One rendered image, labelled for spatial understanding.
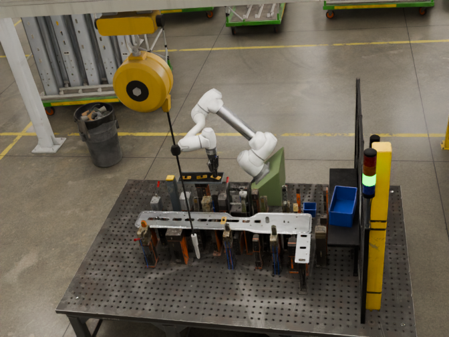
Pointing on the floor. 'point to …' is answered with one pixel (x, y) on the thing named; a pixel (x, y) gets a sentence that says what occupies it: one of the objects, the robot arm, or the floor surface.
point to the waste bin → (99, 132)
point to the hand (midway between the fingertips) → (214, 172)
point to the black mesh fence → (361, 204)
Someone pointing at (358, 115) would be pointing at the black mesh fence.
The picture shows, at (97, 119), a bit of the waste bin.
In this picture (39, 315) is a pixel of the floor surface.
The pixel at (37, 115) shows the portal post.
